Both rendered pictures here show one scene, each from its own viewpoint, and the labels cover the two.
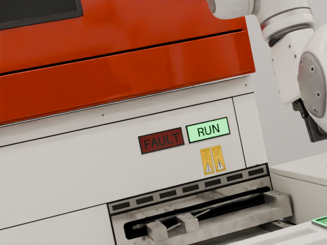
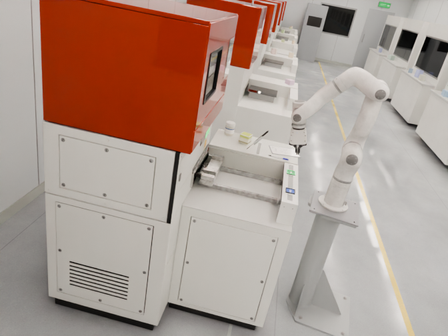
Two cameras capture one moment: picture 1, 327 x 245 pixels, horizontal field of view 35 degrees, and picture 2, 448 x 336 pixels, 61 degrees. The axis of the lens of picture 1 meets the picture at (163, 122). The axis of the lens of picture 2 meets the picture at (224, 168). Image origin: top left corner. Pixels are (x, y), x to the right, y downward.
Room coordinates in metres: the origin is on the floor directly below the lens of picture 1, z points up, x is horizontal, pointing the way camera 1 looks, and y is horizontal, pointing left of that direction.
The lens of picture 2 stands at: (0.52, 2.01, 1.96)
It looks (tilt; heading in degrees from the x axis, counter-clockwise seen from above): 25 degrees down; 288
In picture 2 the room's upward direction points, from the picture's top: 11 degrees clockwise
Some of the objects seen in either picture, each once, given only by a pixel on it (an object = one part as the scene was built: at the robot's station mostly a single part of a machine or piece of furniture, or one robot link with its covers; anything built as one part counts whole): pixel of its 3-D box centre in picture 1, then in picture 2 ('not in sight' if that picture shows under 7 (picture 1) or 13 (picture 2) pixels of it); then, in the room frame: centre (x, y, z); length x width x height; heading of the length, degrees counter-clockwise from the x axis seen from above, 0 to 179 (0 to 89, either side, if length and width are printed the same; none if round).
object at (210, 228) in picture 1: (219, 225); (212, 171); (1.30, -0.08, 0.87); 0.36 x 0.08 x 0.03; 103
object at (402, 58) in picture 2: not in sight; (410, 61); (-0.20, -9.54, 1.00); 1.80 x 1.08 x 2.00; 103
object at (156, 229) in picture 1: (156, 230); (207, 177); (1.26, 0.07, 0.89); 0.08 x 0.03 x 0.03; 13
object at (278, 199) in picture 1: (276, 198); (217, 157); (1.33, -0.24, 0.89); 0.08 x 0.03 x 0.03; 13
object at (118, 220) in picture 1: (195, 212); (200, 166); (1.36, -0.04, 0.89); 0.44 x 0.02 x 0.10; 103
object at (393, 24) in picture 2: not in sight; (392, 51); (0.29, -11.68, 1.00); 1.80 x 1.08 x 2.00; 103
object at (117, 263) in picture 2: not in sight; (132, 230); (1.67, 0.22, 0.41); 0.82 x 0.71 x 0.82; 103
